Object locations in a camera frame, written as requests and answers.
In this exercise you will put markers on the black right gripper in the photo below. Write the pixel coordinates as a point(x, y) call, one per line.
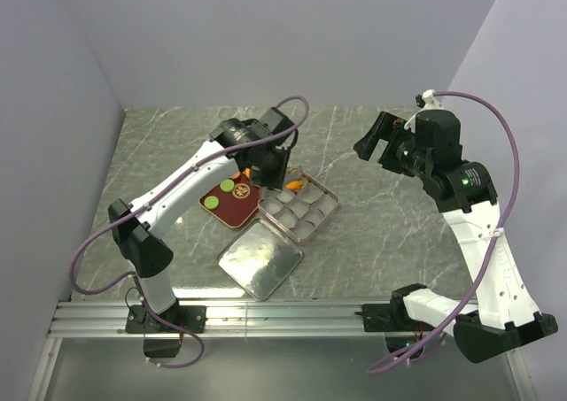
point(388, 127)

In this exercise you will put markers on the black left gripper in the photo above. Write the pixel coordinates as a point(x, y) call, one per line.
point(275, 181)

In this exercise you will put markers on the orange fish cookie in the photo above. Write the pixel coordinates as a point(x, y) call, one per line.
point(296, 186)

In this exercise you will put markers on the grey metal tongs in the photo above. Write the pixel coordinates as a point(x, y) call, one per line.
point(291, 174)

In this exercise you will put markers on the green round cookie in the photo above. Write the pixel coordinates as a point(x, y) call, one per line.
point(227, 186)
point(211, 202)

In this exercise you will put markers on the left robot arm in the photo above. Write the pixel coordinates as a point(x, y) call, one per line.
point(140, 240)

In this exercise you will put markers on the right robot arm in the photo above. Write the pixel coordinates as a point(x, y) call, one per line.
point(505, 316)

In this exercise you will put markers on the red lacquer tray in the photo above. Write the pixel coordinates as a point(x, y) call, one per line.
point(237, 207)

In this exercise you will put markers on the pink cookie tin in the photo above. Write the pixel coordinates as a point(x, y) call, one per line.
point(299, 216)

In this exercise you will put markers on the silver tin lid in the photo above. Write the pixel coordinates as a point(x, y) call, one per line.
point(259, 259)

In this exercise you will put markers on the aluminium front rail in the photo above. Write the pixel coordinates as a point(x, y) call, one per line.
point(227, 318)

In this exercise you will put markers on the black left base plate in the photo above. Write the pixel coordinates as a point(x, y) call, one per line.
point(191, 317)

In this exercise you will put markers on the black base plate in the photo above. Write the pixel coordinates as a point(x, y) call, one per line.
point(380, 318)
point(191, 317)

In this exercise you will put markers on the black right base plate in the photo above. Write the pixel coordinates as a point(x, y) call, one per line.
point(380, 318)

